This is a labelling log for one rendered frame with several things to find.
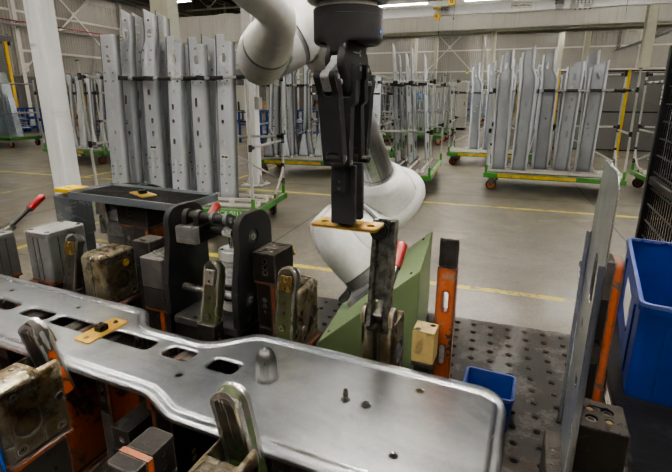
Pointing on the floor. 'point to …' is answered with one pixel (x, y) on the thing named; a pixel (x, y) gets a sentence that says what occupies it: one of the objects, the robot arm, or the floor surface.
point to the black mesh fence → (659, 170)
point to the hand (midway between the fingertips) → (347, 192)
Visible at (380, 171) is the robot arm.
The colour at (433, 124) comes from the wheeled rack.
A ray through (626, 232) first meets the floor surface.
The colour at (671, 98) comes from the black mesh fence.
